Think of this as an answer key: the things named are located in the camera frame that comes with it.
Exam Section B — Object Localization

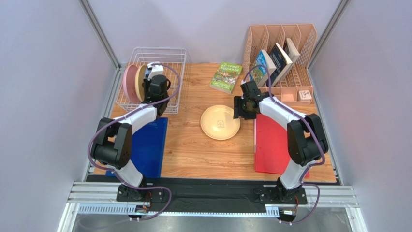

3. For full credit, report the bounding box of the pink plate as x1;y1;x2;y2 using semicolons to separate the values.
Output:
122;65;139;103

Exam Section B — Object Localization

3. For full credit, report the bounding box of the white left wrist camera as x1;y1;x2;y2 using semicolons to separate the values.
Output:
145;61;164;80

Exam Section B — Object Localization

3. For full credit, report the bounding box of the small white cube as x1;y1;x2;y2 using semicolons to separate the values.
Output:
297;90;312;102

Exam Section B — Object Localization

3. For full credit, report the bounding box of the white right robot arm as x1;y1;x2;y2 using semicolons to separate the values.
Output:
234;80;329;190

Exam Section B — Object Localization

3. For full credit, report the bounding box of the dark blue upright book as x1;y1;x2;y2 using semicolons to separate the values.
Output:
266;43;293;87

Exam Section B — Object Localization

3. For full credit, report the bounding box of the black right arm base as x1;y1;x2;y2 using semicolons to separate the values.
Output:
253;186;308;205

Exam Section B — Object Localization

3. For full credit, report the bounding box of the beige upright book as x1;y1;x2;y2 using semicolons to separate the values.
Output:
283;38;300;63

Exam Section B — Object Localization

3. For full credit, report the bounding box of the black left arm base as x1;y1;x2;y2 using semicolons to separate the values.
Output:
116;184;167;203

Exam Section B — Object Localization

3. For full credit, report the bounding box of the white wire dish rack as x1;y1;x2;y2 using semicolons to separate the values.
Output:
116;47;190;115

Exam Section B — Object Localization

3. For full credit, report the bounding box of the cream plate with bear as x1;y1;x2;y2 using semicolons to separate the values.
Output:
200;105;241;140

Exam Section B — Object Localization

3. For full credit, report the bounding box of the black base mat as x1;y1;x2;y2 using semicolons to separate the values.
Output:
85;174;339;213

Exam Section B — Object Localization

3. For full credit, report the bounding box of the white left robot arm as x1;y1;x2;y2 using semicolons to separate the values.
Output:
88;74;171;190

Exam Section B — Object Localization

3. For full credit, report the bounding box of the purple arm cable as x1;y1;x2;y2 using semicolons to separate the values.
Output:
87;63;181;221
242;64;326;225

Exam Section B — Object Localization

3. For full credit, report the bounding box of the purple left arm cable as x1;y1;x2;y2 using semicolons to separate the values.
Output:
87;63;181;221

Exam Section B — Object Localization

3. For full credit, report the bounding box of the colourful upright book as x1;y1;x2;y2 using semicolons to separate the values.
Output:
249;49;277;87

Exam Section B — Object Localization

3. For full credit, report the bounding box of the peach plastic file organizer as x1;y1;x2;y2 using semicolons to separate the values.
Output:
242;24;317;106

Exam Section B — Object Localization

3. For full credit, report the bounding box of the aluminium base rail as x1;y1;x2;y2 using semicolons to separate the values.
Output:
58;178;367;232

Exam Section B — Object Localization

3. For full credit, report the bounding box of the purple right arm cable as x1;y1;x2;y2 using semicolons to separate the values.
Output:
242;64;326;225

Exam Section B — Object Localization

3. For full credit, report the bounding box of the blue folder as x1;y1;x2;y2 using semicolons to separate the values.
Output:
90;117;168;178

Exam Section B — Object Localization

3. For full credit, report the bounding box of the green paperback book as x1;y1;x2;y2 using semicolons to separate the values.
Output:
209;61;243;94

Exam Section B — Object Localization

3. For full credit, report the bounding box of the red folder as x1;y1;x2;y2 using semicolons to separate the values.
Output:
254;114;290;174

